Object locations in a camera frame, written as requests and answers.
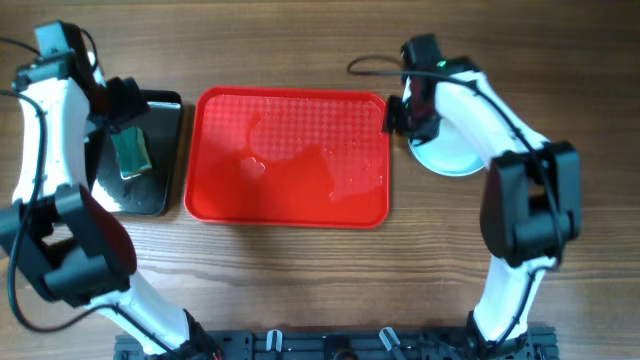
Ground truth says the black rectangular tray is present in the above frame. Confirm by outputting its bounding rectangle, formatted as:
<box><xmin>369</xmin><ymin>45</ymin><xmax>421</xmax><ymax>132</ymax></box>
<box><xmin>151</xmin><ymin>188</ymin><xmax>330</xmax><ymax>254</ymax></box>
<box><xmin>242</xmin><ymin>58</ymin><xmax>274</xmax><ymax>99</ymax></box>
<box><xmin>91</xmin><ymin>90</ymin><xmax>183</xmax><ymax>216</ymax></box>

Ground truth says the red plastic tray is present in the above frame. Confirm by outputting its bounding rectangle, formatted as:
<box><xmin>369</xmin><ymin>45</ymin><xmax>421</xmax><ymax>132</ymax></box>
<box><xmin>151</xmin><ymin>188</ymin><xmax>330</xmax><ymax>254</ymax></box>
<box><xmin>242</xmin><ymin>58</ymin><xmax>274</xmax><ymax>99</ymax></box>
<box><xmin>184</xmin><ymin>86</ymin><xmax>391</xmax><ymax>229</ymax></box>

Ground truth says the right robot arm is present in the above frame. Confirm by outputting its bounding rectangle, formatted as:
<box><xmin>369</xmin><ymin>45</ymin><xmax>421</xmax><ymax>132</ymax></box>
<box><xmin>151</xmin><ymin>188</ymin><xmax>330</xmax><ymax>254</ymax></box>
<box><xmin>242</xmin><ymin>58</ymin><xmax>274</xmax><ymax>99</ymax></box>
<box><xmin>385</xmin><ymin>56</ymin><xmax>581</xmax><ymax>358</ymax></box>

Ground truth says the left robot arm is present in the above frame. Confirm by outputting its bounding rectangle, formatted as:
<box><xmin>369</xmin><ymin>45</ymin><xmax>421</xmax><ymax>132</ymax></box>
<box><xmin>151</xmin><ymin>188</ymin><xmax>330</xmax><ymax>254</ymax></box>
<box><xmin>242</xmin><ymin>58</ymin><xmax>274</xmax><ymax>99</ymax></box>
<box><xmin>1</xmin><ymin>57</ymin><xmax>222</xmax><ymax>359</ymax></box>

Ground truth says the light blue plate back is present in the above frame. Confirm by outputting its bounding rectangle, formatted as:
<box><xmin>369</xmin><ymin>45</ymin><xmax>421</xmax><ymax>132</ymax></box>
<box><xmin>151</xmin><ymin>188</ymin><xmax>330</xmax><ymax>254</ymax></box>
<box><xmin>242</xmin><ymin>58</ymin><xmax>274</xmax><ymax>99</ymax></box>
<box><xmin>408</xmin><ymin>120</ymin><xmax>485</xmax><ymax>177</ymax></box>

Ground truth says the green yellow sponge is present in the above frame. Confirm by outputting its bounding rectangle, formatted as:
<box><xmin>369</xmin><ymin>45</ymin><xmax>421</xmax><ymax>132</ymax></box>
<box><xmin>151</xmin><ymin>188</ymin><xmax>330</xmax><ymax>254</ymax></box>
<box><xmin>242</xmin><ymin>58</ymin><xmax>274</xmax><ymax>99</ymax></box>
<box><xmin>111</xmin><ymin>127</ymin><xmax>152</xmax><ymax>180</ymax></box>

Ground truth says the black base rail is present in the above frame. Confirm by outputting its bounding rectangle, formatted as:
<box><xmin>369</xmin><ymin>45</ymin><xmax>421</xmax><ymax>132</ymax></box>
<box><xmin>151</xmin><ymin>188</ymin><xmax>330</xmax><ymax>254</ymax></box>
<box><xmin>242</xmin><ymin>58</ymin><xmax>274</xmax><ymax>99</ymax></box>
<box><xmin>113</xmin><ymin>327</ymin><xmax>560</xmax><ymax>360</ymax></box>

